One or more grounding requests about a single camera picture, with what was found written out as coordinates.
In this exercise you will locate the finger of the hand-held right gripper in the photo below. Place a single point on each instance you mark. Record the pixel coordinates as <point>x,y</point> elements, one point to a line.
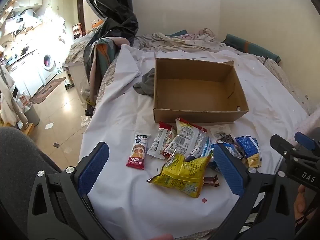
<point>282,147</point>
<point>305,140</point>

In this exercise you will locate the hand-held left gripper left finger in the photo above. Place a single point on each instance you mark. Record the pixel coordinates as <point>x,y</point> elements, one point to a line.
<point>93,170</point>

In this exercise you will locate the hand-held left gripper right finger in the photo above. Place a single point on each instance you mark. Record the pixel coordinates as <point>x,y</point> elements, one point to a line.
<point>228,170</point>

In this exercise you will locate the yellow snack bag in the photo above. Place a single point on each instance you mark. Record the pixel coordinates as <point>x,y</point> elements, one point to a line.
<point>182,175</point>

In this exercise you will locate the red white snack bag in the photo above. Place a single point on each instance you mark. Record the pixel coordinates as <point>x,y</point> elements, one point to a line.
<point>186,137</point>

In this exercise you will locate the cardboard box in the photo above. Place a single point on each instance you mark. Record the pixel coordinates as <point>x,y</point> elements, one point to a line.
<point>200,90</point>

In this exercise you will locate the person's right hand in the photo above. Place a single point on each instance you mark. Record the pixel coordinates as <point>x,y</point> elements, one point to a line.
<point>299,206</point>

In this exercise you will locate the brown chocolate wrapper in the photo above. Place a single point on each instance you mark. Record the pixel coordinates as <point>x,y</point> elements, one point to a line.
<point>211,181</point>

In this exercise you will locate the blue white yellow packet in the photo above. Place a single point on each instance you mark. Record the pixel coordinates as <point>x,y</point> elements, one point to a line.
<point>248,148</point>

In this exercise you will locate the clear packet with dark contents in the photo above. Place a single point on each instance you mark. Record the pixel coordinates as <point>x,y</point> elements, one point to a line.
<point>221,132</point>

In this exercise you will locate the red cartoon rice cake bar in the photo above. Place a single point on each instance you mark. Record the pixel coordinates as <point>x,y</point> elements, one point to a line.
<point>138,151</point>

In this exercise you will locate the crumpled white floor litter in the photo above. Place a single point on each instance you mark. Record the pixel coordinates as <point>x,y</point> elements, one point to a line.
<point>85,120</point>

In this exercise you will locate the white paper sheet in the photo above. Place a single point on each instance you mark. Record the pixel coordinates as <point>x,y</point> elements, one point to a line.
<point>48,126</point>

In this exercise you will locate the red snack packet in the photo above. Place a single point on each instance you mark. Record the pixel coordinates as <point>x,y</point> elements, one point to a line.
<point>172,136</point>

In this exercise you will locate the white snack bar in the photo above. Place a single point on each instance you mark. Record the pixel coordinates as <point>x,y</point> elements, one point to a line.
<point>158,142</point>

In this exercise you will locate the yellow wooden stool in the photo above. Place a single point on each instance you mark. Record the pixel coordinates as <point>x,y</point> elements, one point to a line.
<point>27,128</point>

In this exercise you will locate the grey trash bin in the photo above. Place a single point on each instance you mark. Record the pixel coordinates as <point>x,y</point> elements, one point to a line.
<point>32,115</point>

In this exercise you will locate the patterned floor rug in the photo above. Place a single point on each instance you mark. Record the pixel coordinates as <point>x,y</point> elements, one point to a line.
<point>47,90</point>

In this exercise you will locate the grey cloth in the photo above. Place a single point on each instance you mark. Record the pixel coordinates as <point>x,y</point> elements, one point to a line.
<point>147,82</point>

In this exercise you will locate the teal pillow with orange stripe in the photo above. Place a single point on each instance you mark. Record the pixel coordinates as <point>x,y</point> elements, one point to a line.
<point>250,47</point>

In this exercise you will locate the white hanging towel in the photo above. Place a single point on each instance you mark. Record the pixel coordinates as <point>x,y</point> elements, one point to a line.
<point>7,100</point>

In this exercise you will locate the white kitchen counter cabinets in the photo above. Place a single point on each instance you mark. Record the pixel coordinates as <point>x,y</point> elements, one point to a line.
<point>27,77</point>

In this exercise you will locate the white washing machine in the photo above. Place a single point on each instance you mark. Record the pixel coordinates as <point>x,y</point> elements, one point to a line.
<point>48,65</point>

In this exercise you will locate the low cabinet with patterned cover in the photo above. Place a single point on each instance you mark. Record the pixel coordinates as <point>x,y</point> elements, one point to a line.
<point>75,55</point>

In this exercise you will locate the teal orange cloth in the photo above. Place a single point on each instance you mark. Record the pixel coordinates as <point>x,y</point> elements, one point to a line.
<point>101,52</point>

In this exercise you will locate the crumpled patterned blanket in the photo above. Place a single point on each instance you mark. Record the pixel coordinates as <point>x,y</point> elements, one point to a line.
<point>175,42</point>

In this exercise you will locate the red storage rack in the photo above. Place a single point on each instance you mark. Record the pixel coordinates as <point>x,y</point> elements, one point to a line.
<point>77,31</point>

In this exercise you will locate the plain teal pillow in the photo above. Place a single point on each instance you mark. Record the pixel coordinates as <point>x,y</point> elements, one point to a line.
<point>178,33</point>

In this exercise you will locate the black plastic bag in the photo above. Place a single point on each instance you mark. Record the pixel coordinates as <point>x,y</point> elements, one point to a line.
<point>112,5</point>

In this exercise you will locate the white wall cabinets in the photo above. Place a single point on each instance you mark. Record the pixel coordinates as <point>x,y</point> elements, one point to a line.
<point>37,0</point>

